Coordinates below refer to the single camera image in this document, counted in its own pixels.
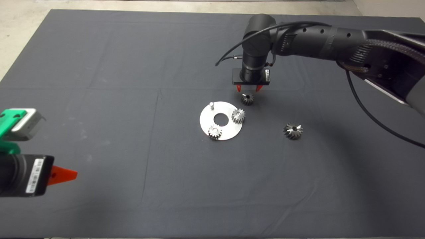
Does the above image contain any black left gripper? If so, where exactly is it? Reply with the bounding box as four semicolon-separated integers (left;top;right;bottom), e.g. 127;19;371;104
0;154;78;197

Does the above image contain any black right camera cable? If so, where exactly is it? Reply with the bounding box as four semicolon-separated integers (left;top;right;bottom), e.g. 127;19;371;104
215;22;425;149

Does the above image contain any dark grey table cloth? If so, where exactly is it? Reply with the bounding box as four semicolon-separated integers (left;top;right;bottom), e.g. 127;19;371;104
0;9;425;239

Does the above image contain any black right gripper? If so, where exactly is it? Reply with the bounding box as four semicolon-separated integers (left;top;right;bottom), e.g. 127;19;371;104
232;63;271;93

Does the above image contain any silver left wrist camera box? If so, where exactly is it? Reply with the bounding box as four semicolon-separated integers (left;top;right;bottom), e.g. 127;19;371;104
8;109;46;141

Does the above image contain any larger steel gear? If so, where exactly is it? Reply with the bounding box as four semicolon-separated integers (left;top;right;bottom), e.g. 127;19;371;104
283;122;303;140

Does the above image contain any round metal plate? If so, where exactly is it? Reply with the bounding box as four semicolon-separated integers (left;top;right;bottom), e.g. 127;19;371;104
200;101;244;141

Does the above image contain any green left camera mount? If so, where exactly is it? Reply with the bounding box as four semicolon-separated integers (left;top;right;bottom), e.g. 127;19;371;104
0;110;27;155

